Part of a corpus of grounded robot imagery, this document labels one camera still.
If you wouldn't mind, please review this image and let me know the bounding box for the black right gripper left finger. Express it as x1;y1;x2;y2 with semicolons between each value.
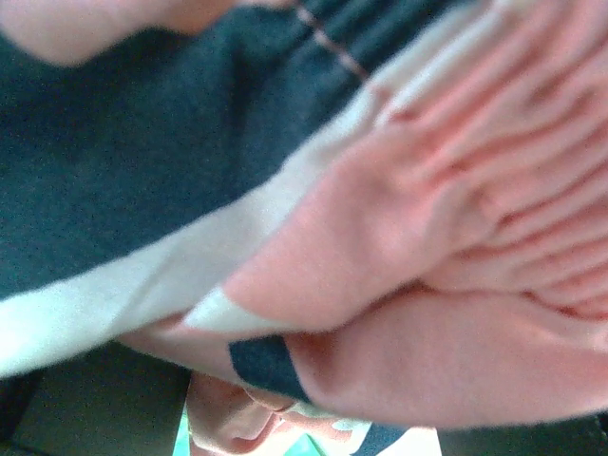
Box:
1;343;190;456

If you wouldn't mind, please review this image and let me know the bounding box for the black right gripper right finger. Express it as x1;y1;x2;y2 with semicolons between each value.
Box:
408;412;607;456

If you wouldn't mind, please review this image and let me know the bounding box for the pink navy white cloth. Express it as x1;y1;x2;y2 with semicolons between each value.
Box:
1;1;607;455

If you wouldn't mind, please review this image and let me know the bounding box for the green white tie-dye cloth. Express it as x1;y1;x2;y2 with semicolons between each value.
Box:
170;403;333;456

